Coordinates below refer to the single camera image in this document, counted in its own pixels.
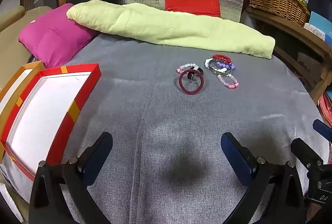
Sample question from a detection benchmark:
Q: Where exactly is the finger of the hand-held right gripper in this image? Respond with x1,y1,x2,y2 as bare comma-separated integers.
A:
290,138,323,170
312,119,332,142

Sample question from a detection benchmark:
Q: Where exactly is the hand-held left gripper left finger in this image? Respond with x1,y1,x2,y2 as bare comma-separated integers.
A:
28,132,114,224

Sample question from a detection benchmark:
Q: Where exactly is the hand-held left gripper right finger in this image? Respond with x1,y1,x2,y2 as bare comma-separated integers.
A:
220,132,307,224

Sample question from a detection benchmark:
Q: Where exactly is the red cardboard box tray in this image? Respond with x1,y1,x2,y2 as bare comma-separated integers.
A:
0,63,102,182

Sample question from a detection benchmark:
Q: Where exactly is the clear pink purple beaded bracelet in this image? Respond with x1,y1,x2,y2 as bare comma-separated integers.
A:
217,74,239,89

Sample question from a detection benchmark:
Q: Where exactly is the maroon hair tie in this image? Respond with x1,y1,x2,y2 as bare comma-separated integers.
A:
178,69,205,95

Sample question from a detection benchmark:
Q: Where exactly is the silver wire bangle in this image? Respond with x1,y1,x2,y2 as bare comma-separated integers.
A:
209,59,229,75

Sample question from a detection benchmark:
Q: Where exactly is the black hair tie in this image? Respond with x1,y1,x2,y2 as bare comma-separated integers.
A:
187,65,204,84

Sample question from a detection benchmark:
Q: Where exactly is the red beaded bracelet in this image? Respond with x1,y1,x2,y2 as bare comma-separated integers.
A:
212,54,232,63

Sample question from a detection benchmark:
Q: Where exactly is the pink white beaded bracelet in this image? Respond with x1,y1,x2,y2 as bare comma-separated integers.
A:
176,63,199,74

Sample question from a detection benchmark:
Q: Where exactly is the orange cardboard box tray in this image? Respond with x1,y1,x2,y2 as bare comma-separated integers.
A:
0,60,46,162

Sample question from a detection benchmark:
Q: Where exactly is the wooden shelf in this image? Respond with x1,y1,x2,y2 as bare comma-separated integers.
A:
244,6,332,105

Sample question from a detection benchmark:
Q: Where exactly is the magenta pillow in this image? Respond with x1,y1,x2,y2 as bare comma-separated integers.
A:
18,3,98,69

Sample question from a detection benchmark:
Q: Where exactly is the wicker basket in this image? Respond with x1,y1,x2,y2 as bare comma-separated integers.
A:
248,0,310,27

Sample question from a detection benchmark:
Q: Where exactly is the light green folded blanket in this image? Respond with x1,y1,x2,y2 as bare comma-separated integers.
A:
66,0,276,59

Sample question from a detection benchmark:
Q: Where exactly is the red cushion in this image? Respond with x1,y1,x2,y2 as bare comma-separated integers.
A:
164,0,221,17

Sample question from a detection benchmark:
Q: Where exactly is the purple white beaded bracelet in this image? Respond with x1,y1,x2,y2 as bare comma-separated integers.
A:
204,58,236,74

